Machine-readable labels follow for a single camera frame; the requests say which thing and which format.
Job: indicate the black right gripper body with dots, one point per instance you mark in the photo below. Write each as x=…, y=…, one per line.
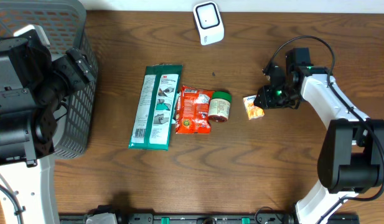
x=278, y=96

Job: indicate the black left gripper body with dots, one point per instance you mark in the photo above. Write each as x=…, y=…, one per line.
x=74, y=74

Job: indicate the small orange box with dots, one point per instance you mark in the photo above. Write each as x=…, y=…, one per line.
x=253, y=112

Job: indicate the green lid spice jar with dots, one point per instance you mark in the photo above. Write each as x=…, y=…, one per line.
x=219, y=108

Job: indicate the red snack bag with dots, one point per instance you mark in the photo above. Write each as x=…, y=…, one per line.
x=192, y=111

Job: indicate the green white package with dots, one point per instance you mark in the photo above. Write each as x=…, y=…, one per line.
x=153, y=121

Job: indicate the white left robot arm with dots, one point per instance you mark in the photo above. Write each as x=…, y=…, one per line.
x=33, y=86

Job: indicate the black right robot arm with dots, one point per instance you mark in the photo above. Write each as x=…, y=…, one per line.
x=351, y=162

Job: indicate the white barcode scanner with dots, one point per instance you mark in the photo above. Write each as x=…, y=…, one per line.
x=208, y=22

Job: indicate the grey plastic shopping basket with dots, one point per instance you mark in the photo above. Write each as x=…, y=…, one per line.
x=63, y=22

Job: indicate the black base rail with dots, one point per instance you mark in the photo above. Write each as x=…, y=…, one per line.
x=106, y=214

